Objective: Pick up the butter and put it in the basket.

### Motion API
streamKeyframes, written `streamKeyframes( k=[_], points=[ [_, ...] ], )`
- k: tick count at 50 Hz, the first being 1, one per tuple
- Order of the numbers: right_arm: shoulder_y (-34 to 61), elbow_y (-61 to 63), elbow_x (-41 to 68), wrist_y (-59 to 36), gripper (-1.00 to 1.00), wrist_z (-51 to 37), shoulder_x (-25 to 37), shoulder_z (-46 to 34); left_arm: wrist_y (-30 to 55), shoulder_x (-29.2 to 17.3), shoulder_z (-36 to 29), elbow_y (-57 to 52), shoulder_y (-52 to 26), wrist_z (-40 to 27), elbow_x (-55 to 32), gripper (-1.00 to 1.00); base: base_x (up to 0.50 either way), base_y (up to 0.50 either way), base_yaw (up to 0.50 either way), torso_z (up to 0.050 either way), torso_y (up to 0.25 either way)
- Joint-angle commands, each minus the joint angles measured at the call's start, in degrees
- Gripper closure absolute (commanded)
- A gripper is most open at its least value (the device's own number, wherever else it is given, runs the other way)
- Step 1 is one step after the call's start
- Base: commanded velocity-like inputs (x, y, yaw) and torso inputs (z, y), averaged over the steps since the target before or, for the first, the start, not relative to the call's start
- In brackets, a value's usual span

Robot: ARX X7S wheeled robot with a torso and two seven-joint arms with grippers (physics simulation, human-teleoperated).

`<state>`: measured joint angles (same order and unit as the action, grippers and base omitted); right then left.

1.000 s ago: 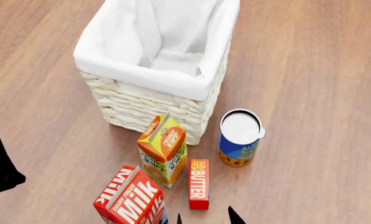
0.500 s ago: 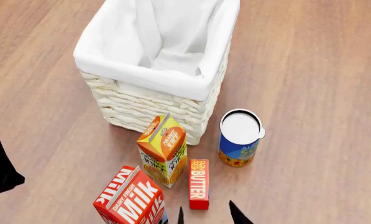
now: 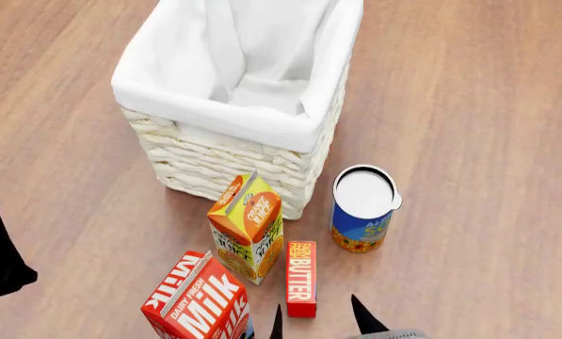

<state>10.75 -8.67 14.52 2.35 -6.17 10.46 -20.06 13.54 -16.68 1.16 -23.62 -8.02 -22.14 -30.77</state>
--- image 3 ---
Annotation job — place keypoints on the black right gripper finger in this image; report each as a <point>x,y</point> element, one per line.
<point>366,319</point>
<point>277,326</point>

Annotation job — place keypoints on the red butter box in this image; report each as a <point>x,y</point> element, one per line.
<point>301,275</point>

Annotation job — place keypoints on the white wicker basket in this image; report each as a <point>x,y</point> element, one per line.
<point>200,166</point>

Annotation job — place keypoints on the white cloth basket liner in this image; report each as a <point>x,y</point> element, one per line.
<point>243,70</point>

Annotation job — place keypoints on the red milk carton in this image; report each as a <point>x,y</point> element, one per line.
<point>200,303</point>

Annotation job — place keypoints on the orange juice carton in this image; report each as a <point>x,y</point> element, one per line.
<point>250,229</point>

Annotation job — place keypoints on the blue soup can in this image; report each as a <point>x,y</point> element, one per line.
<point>363,215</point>

